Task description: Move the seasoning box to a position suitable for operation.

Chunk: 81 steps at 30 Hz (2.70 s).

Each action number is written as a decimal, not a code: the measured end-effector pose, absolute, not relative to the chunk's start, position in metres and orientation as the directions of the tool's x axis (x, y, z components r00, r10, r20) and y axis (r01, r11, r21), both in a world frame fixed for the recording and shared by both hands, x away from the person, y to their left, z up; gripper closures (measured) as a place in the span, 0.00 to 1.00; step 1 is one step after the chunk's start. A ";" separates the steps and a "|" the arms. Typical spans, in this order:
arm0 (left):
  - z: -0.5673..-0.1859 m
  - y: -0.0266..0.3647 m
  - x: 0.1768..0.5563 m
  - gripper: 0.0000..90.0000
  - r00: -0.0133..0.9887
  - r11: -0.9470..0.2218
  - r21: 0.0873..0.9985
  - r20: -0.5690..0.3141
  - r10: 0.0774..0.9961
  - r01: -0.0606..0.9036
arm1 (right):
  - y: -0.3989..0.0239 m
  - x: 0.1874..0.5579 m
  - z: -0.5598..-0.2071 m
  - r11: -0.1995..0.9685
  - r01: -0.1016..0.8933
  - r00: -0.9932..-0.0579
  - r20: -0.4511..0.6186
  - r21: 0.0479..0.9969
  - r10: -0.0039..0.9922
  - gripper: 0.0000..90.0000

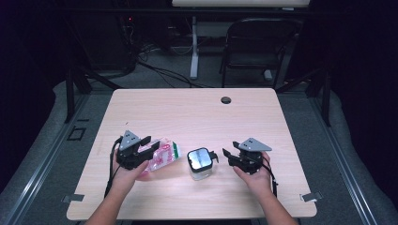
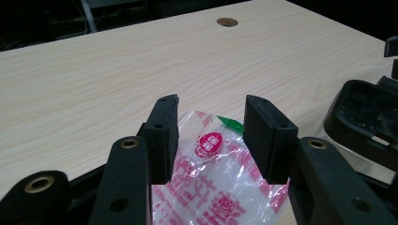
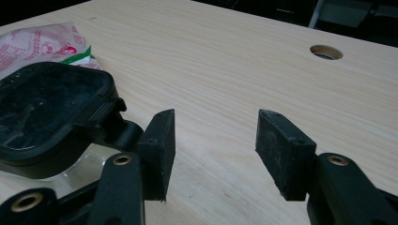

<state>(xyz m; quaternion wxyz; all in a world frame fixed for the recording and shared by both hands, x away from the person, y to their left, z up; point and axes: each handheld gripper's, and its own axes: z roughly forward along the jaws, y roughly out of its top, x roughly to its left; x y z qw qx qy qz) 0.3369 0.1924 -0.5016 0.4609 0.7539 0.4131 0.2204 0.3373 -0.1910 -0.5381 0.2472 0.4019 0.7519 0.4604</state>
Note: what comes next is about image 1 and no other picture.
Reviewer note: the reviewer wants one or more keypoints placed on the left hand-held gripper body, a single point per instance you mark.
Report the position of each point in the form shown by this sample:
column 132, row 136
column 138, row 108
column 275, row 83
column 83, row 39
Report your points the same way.
column 128, row 140

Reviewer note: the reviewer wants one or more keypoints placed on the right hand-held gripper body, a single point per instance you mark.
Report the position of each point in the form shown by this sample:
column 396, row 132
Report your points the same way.
column 250, row 156

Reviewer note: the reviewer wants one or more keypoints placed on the pink white green plastic bag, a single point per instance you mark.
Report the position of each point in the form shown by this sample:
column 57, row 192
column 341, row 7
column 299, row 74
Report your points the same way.
column 169, row 154

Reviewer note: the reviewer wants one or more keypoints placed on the person's right hand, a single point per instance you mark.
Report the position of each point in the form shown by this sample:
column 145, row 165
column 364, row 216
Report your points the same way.
column 258, row 182

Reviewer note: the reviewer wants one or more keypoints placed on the person's left hand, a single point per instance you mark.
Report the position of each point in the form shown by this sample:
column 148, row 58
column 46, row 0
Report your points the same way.
column 126, row 178

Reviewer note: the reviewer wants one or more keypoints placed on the short black tape strip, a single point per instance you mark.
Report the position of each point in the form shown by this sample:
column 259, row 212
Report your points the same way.
column 83, row 120

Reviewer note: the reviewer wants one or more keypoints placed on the grey tape piece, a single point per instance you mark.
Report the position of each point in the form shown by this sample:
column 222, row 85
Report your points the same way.
column 75, row 198
column 311, row 197

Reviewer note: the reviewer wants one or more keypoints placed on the black metal stand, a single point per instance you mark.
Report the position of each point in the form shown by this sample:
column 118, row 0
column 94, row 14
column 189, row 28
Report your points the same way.
column 326, row 100
column 69, row 93

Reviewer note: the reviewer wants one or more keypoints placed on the small white block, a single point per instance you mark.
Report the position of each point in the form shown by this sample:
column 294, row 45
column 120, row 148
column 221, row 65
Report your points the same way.
column 268, row 75

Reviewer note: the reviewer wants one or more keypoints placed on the white desk leg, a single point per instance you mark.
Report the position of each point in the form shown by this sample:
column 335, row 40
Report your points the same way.
column 194, row 56

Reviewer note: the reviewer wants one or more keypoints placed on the black folding chair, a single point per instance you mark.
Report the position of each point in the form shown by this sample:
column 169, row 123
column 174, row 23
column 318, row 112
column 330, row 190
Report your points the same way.
column 230, row 47

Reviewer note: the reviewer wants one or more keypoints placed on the dark equipment cabinet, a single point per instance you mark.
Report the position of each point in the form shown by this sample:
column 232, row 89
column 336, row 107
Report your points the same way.
column 103, row 43

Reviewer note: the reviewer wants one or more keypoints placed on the grey panel under desk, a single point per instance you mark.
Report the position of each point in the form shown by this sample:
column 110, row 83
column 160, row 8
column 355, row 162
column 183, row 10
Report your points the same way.
column 216, row 29

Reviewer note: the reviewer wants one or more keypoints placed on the aluminium floor rail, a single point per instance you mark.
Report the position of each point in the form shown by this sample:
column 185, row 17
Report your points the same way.
column 347, row 168
column 41, row 168

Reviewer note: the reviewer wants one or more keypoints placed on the black horizontal frame bar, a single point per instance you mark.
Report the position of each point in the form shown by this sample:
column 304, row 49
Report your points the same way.
column 140, row 11

